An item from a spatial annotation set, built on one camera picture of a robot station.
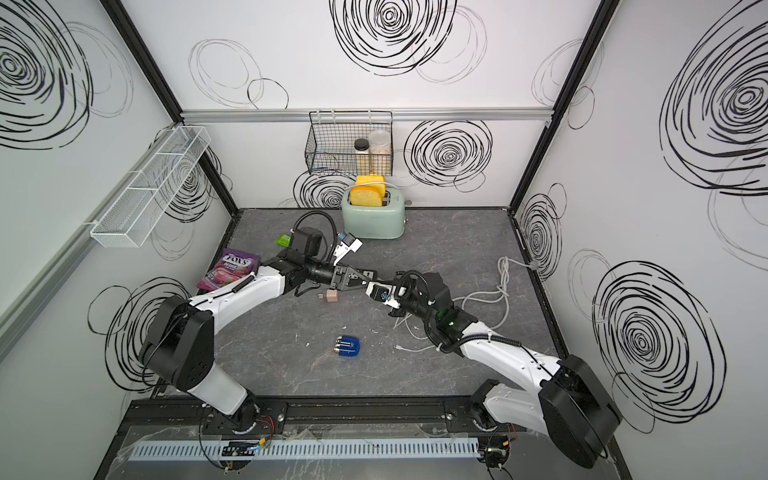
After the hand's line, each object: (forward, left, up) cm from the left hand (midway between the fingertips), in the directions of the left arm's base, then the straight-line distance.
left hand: (368, 287), depth 76 cm
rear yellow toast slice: (+42, +4, +1) cm, 42 cm away
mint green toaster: (+33, +1, -5) cm, 34 cm away
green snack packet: (+30, +34, -19) cm, 49 cm away
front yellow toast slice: (+34, +3, +1) cm, 34 cm away
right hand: (+2, -3, 0) cm, 4 cm away
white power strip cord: (+19, -44, -14) cm, 50 cm away
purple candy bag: (+18, +49, -18) cm, 55 cm away
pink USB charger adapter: (+6, +12, -16) cm, 21 cm away
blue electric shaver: (-9, +6, -17) cm, 20 cm away
